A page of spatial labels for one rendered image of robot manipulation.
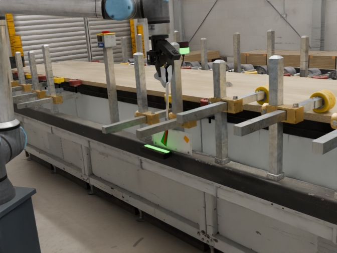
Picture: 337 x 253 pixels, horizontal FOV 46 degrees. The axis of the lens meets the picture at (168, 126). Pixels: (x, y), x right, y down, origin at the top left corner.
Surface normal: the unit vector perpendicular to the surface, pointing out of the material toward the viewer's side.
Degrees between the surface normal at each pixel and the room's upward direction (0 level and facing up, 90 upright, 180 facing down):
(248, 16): 90
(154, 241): 0
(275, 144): 90
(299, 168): 90
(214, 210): 90
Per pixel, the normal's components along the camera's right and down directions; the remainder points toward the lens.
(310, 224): -0.75, 0.22
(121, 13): 0.01, 0.29
